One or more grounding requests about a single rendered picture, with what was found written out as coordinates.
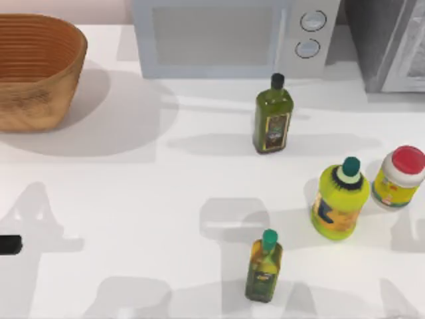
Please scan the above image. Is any large yellow-green bottle green cap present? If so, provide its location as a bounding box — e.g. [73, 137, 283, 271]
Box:
[309, 156, 371, 241]

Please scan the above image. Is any dark green bottle black cap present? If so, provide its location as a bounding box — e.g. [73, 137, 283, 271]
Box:
[252, 72, 295, 155]

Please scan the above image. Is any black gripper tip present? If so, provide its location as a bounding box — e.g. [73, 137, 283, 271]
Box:
[0, 235, 23, 256]

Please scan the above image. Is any brown woven basket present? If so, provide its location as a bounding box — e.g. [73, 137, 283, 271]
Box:
[0, 13, 89, 134]

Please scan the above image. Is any white jar red lid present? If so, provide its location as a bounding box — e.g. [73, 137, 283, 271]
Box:
[371, 145, 425, 210]

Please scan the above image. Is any microwave knob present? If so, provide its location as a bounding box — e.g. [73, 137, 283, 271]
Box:
[294, 37, 321, 60]
[299, 9, 327, 32]

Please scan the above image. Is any pale microwave oven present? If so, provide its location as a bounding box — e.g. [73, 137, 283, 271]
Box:
[130, 0, 342, 80]

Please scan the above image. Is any small green bottle green cap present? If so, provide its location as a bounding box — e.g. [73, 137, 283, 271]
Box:
[244, 229, 284, 303]

